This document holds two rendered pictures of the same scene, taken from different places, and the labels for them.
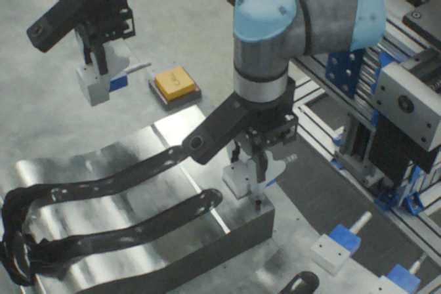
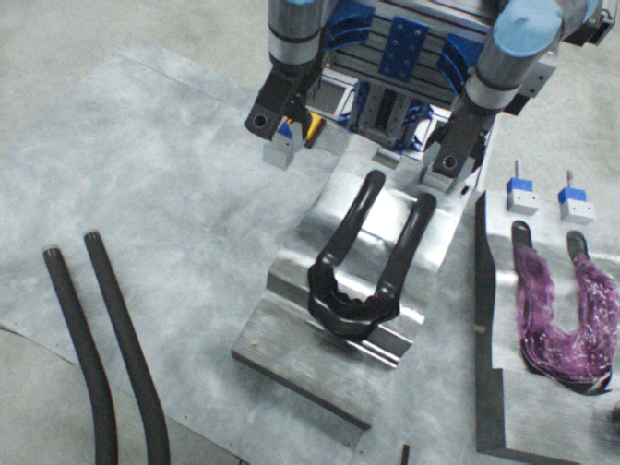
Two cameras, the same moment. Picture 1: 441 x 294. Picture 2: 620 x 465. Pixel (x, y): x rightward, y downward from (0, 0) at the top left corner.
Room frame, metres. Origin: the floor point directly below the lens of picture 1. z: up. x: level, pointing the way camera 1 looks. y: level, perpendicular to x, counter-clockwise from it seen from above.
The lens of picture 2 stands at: (0.36, 0.53, 1.67)
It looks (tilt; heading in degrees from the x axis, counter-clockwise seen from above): 62 degrees down; 318
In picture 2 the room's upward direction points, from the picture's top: 11 degrees clockwise
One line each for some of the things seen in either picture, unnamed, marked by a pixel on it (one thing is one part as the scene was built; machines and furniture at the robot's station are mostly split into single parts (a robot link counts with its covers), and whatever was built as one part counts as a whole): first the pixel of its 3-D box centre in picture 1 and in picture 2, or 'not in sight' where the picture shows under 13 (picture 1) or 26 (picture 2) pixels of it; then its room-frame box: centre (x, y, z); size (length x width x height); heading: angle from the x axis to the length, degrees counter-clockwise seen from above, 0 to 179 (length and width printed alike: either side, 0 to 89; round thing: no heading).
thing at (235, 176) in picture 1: (263, 171); (444, 163); (0.67, -0.07, 0.89); 0.13 x 0.05 x 0.05; 121
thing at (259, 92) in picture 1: (258, 73); (490, 83); (0.66, -0.05, 1.13); 0.08 x 0.08 x 0.05
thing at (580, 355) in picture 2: not in sight; (567, 304); (0.32, -0.06, 0.90); 0.26 x 0.18 x 0.08; 138
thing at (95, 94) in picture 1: (117, 75); (290, 134); (0.85, 0.19, 0.93); 0.13 x 0.05 x 0.05; 121
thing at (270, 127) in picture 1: (261, 112); (472, 116); (0.66, -0.06, 1.04); 0.09 x 0.08 x 0.12; 121
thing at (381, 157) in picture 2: not in sight; (385, 162); (0.74, 0.02, 0.87); 0.05 x 0.05 x 0.04; 31
